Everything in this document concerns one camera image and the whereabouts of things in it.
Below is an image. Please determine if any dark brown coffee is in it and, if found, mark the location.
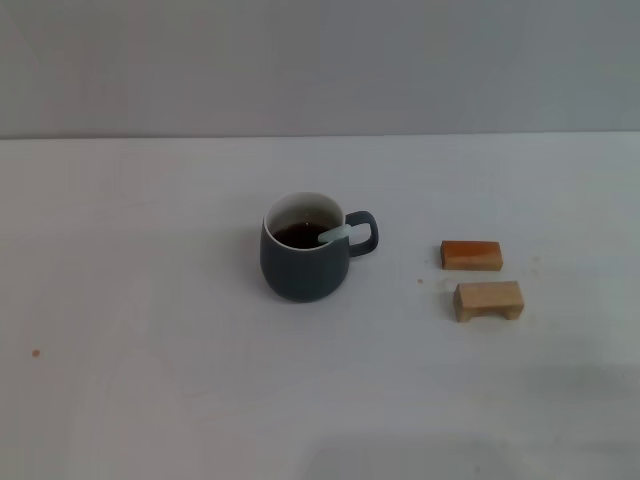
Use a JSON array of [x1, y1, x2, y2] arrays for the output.
[[272, 222, 332, 250]]

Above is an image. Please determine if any orange-brown wooden block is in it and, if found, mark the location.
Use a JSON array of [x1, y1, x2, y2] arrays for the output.
[[440, 239, 504, 273]]

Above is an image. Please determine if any blue handled metal spoon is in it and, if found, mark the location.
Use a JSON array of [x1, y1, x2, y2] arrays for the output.
[[318, 223, 354, 247]]

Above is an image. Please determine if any dark grey ceramic mug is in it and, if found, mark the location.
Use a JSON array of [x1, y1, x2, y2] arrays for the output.
[[259, 191, 380, 304]]

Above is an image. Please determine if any light notched wooden block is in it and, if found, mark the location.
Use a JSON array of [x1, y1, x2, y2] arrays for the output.
[[453, 280, 525, 324]]

